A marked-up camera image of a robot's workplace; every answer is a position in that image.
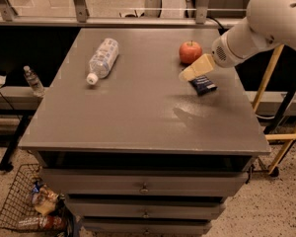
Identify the grey side shelf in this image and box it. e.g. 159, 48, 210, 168
0, 86, 42, 110

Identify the metal railing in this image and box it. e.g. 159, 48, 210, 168
0, 0, 249, 29

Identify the grey drawer cabinet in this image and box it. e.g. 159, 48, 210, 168
20, 28, 270, 236

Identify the small upright water bottle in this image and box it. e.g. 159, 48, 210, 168
24, 66, 44, 98

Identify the blue rxbar blueberry wrapper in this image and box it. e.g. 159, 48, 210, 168
190, 75, 217, 96

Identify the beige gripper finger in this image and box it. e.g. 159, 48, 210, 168
179, 54, 215, 81

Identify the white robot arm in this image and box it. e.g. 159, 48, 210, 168
179, 0, 296, 81

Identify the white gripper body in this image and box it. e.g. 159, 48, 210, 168
211, 37, 240, 68

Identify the snack bag in basket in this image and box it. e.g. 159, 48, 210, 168
32, 185, 59, 216

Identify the black wire basket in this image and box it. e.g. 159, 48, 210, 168
0, 164, 72, 237

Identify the bottle lying in basket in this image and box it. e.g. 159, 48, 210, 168
17, 215, 67, 230

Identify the clear plastic water bottle lying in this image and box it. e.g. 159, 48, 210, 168
86, 38, 119, 85

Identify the red apple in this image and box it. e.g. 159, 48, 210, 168
179, 40, 202, 64

